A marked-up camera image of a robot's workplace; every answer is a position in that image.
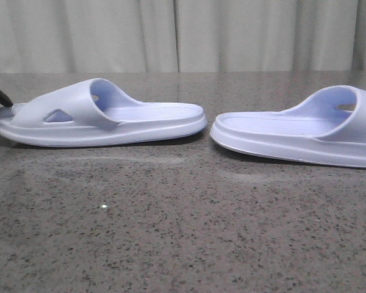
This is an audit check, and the light blue slipper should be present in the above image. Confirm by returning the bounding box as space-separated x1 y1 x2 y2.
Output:
0 78 207 147
210 85 366 168

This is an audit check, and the white pleated curtain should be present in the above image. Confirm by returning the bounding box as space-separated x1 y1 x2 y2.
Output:
0 1 366 73

